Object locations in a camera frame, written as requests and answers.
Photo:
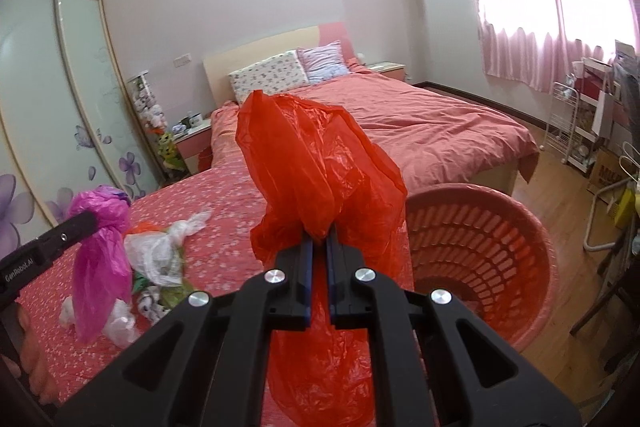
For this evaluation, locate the magenta plastic bag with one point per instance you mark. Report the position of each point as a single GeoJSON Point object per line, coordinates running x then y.
{"type": "Point", "coordinates": [95, 267]}

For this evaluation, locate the small white plastic bag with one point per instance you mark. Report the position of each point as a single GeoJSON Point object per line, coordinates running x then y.
{"type": "Point", "coordinates": [120, 324]}

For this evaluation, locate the glass sliding-door wardrobe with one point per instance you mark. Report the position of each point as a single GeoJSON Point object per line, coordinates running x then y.
{"type": "Point", "coordinates": [65, 107]}

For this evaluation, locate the mugs on nightstand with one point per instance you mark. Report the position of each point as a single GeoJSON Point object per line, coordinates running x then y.
{"type": "Point", "coordinates": [191, 120]}

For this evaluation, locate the beige pink headboard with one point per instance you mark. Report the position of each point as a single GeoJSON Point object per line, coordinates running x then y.
{"type": "Point", "coordinates": [260, 52]}

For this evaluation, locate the yellow-green plastic bag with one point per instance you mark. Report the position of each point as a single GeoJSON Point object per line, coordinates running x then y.
{"type": "Point", "coordinates": [177, 294]}

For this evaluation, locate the white black-printed plastic bag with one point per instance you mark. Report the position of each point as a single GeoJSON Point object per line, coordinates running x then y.
{"type": "Point", "coordinates": [152, 304]}

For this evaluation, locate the red plastic laundry basket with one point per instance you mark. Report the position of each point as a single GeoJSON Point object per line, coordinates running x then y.
{"type": "Point", "coordinates": [480, 247]}

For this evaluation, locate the red floral blanket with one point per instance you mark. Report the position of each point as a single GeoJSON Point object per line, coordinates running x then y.
{"type": "Point", "coordinates": [210, 207]}

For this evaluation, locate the bed with red bedding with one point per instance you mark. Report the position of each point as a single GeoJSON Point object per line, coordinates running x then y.
{"type": "Point", "coordinates": [430, 127]}

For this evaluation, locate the red plastic bag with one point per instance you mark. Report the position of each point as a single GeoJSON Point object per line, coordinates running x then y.
{"type": "Point", "coordinates": [310, 167]}

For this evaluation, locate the purple striped pillow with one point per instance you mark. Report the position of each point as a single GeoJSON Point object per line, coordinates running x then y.
{"type": "Point", "coordinates": [322, 62]}

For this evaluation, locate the orange plastic bag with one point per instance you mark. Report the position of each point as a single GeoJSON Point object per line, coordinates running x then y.
{"type": "Point", "coordinates": [142, 229]}

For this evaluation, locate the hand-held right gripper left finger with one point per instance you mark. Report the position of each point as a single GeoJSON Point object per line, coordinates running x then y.
{"type": "Point", "coordinates": [240, 347]}

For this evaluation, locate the person's left hand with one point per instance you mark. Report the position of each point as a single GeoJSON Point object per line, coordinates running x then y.
{"type": "Point", "coordinates": [37, 357]}

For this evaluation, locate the green plush toy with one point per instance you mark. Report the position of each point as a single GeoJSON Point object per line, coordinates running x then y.
{"type": "Point", "coordinates": [169, 152]}

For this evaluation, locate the white wall socket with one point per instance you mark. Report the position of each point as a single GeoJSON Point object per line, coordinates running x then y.
{"type": "Point", "coordinates": [183, 59]}

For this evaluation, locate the clear white plastic bag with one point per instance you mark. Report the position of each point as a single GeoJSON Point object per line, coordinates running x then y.
{"type": "Point", "coordinates": [155, 252]}

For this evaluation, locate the white floral pillow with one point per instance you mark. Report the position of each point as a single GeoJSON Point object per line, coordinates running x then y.
{"type": "Point", "coordinates": [270, 74]}

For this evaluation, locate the hanging plush toy organizer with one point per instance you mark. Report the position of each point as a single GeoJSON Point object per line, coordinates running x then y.
{"type": "Point", "coordinates": [147, 107]}

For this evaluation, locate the cardboard box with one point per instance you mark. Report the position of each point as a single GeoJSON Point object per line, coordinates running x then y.
{"type": "Point", "coordinates": [607, 172]}

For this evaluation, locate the pink white nightstand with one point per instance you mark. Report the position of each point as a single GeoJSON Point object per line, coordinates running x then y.
{"type": "Point", "coordinates": [389, 71]}
{"type": "Point", "coordinates": [192, 142]}

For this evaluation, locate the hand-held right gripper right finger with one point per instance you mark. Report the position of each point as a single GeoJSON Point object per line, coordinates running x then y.
{"type": "Point", "coordinates": [400, 347]}

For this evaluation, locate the white metal frame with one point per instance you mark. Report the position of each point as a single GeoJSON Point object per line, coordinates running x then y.
{"type": "Point", "coordinates": [600, 217]}

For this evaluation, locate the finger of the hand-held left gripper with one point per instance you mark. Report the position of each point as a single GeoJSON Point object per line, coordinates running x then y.
{"type": "Point", "coordinates": [70, 231]}

